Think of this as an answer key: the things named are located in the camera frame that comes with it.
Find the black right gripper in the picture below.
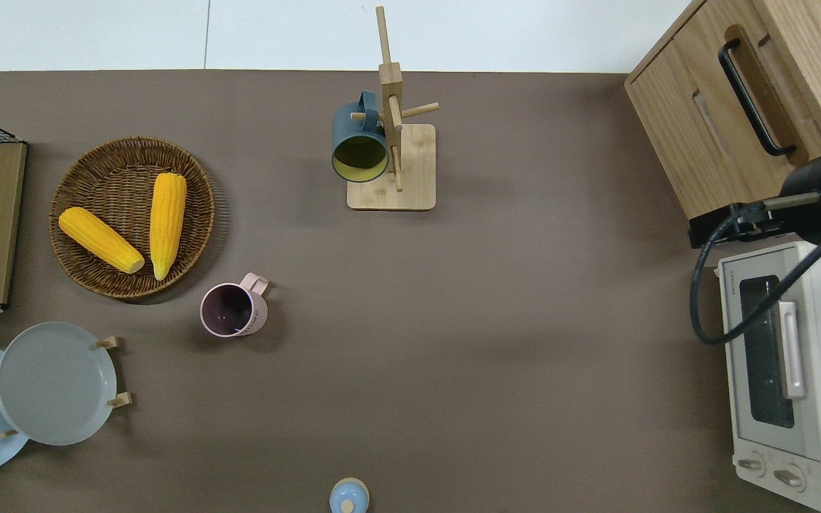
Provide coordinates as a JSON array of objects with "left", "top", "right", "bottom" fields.
[{"left": 688, "top": 202, "right": 795, "bottom": 249}]

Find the pink mug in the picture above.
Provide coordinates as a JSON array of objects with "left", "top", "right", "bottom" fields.
[{"left": 200, "top": 273, "right": 270, "bottom": 338}]

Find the light wooden drawer cabinet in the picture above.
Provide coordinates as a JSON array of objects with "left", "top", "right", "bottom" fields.
[{"left": 624, "top": 0, "right": 821, "bottom": 244}]

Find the yellow corn cob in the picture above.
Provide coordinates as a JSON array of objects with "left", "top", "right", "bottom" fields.
[
  {"left": 58, "top": 207, "right": 146, "bottom": 275},
  {"left": 150, "top": 172, "right": 187, "bottom": 281}
]

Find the brown wicker basket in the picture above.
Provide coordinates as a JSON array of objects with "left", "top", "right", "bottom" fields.
[{"left": 49, "top": 137, "right": 216, "bottom": 299}]

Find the grey plate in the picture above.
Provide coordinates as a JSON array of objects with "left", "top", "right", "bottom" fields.
[{"left": 0, "top": 322, "right": 118, "bottom": 447}]

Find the wooden plate rack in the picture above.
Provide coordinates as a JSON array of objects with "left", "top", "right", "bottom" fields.
[{"left": 0, "top": 336, "right": 133, "bottom": 439}]

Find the white toaster oven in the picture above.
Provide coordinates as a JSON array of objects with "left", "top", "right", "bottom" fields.
[{"left": 716, "top": 241, "right": 821, "bottom": 512}]

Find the brown table mat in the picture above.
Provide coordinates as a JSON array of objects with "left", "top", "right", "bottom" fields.
[{"left": 0, "top": 69, "right": 812, "bottom": 513}]

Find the wooden mug tree stand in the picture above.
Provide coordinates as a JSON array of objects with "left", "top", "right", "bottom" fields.
[{"left": 347, "top": 6, "right": 440, "bottom": 211}]

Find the dark blue mug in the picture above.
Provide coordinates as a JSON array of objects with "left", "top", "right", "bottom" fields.
[{"left": 331, "top": 90, "right": 388, "bottom": 184}]

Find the small blue bell button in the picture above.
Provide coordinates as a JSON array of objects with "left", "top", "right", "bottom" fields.
[{"left": 329, "top": 477, "right": 370, "bottom": 513}]

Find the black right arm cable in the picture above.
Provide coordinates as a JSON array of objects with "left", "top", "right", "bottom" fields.
[{"left": 690, "top": 191, "right": 821, "bottom": 346}]

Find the black cabinet drawer handle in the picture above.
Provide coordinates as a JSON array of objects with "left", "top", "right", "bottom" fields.
[{"left": 718, "top": 38, "right": 797, "bottom": 157}]

